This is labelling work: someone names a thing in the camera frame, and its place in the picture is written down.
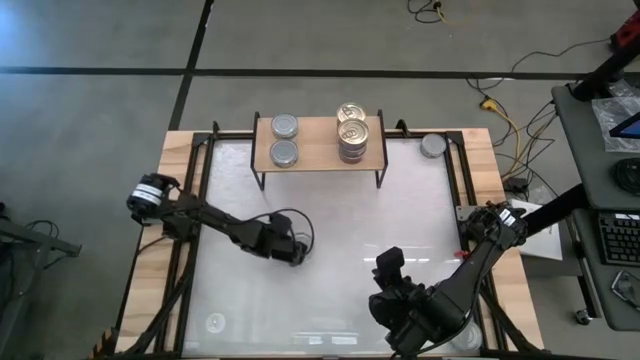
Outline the black smartphone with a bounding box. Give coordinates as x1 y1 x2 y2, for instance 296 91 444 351
610 269 640 307

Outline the clear round plastic disc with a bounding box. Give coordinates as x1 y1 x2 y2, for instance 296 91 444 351
205 313 227 335

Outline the grey desk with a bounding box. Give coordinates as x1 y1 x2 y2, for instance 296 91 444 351
551 83 640 332

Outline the yellow black hazard tape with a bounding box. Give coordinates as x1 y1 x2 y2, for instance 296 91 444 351
92 327 119 359

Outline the black cable yellow plug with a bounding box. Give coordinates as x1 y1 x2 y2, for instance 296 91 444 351
405 0 449 25

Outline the grey metal stand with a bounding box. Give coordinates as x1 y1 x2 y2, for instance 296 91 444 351
0 199 83 360

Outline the clear plastic bag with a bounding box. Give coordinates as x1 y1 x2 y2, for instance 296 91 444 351
591 94 640 154

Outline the wooden shelf black frame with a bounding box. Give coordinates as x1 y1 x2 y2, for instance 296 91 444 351
251 108 391 192

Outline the black diagonal beam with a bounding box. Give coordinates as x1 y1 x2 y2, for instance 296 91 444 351
519 183 587 242

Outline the black keyboard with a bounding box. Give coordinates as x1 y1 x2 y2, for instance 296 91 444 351
597 210 640 267

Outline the white paper sheet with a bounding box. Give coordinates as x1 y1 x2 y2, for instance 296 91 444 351
509 198 564 262

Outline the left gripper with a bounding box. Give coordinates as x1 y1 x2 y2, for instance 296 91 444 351
243 213 307 266

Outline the red clamp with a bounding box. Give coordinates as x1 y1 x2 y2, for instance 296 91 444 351
609 22 640 51

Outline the black floor cable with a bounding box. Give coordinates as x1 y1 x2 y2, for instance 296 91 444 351
510 37 612 75

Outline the black round cable coil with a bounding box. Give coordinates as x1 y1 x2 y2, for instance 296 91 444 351
612 157 640 197

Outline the black metal table frame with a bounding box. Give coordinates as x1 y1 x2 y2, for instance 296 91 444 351
114 119 546 360

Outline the blue screen tablet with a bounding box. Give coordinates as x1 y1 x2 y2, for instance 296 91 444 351
608 110 640 140

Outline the black stand pole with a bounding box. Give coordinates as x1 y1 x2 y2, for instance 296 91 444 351
571 43 640 103

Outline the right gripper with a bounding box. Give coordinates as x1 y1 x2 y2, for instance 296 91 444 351
368 247 451 354

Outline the yellow power cable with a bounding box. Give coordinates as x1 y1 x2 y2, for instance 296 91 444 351
479 97 556 176

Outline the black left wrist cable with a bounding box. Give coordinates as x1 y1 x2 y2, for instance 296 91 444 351
257 208 316 254

